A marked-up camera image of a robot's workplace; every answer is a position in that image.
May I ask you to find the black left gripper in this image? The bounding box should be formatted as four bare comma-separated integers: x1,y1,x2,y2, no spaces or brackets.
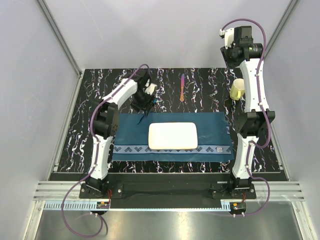
131,90,156,116

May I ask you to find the blue patterned cloth placemat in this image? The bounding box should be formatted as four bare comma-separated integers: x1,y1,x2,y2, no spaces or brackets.
112,112,234,163

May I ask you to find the white rectangular plate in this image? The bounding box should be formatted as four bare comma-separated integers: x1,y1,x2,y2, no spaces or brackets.
148,122,198,150

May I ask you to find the yellow mug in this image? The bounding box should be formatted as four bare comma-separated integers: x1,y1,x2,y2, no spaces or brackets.
229,78,245,101

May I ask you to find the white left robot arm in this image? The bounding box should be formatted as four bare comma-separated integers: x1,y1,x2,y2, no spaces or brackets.
83,68,157,198

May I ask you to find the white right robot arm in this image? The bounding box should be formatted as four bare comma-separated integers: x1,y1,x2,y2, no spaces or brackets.
219,26,276,199

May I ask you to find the pink orange knife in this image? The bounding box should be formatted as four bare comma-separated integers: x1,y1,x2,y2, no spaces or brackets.
179,73,185,103

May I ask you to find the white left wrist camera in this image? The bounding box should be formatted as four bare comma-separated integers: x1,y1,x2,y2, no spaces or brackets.
145,83,158,95

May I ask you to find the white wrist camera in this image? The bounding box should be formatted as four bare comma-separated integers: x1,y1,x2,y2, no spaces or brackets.
219,28,234,49
145,83,158,95

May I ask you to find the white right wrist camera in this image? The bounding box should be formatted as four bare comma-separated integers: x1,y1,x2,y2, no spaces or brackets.
219,28,234,49

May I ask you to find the right aluminium frame post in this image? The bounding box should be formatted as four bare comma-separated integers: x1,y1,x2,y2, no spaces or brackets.
264,0,300,60

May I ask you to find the aluminium frame post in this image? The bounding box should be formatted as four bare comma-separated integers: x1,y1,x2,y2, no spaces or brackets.
264,0,300,60
35,0,82,77

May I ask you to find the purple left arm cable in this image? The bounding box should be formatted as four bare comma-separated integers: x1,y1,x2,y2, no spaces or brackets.
61,63,151,237

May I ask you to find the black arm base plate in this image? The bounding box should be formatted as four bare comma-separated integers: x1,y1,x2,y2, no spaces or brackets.
79,173,257,200

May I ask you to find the aluminium front rail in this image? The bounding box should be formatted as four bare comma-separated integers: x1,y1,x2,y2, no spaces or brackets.
34,181,305,202

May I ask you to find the grey cable duct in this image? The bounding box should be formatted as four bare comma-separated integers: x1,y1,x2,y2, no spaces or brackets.
43,201,248,211

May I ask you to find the left aluminium frame post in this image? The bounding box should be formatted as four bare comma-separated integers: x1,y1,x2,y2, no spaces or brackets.
35,0,82,77

